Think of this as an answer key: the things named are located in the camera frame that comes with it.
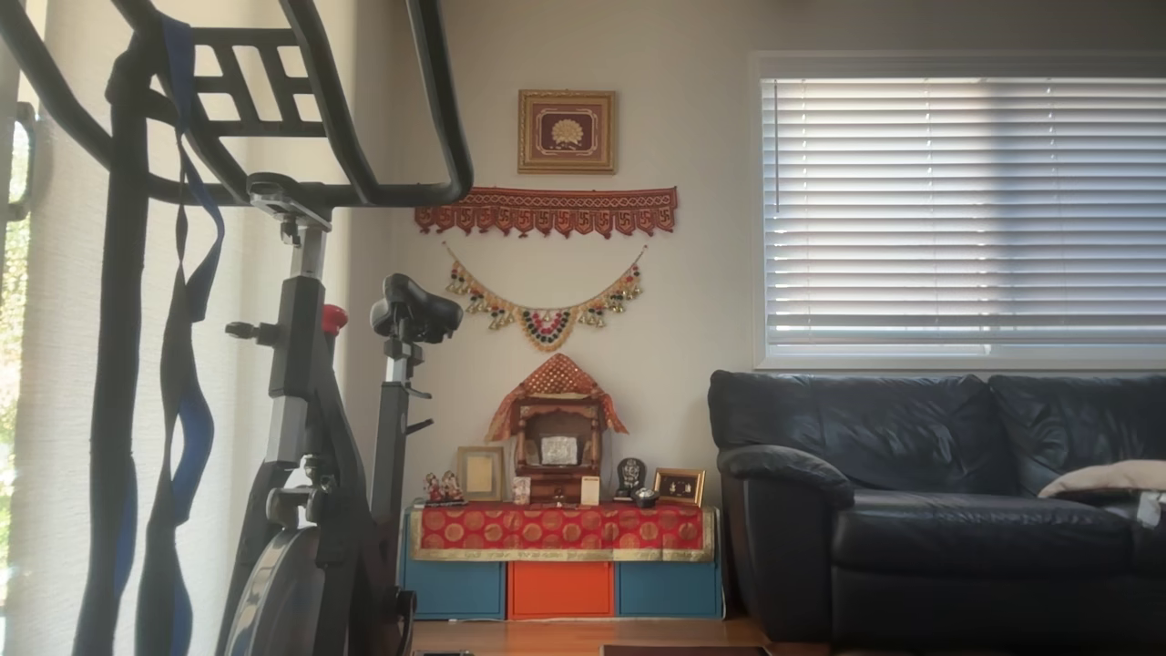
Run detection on pale window curtain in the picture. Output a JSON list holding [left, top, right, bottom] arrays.
[[0, 0, 356, 656]]

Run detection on black exercise bike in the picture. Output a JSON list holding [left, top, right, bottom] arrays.
[[0, 0, 475, 656]]

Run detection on black blue resistance strap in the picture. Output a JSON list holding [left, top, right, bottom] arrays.
[[71, 32, 151, 656], [135, 14, 227, 656]]

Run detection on gold photo frame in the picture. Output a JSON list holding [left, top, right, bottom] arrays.
[[653, 467, 707, 508]]

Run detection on blue storage cube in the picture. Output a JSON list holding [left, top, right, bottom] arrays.
[[401, 558, 506, 622], [617, 558, 723, 620]]

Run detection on pale wooden picture frame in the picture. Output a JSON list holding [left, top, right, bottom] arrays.
[[456, 446, 506, 503]]

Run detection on beige cushion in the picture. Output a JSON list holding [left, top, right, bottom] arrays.
[[1038, 459, 1166, 500]]

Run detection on white horizontal window blind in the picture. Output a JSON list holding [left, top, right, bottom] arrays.
[[762, 77, 1166, 358]]

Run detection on red gold patterned cloth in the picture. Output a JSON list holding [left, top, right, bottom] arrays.
[[407, 501, 718, 563]]

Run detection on dark idol statue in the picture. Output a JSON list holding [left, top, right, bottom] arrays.
[[614, 457, 648, 502]]

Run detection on orange storage cube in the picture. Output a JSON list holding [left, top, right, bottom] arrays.
[[507, 560, 616, 621]]

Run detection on gold framed wall picture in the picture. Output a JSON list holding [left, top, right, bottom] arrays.
[[517, 89, 619, 176]]

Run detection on wooden shrine with red canopy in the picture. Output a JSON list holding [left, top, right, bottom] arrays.
[[486, 354, 629, 505]]

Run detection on black leather sofa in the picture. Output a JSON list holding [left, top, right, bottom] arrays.
[[708, 369, 1166, 650]]

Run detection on beaded garland wall hanging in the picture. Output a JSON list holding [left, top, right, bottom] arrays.
[[443, 241, 649, 354]]

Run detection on red embroidered wall hanging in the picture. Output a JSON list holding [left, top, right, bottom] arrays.
[[414, 187, 680, 241]]

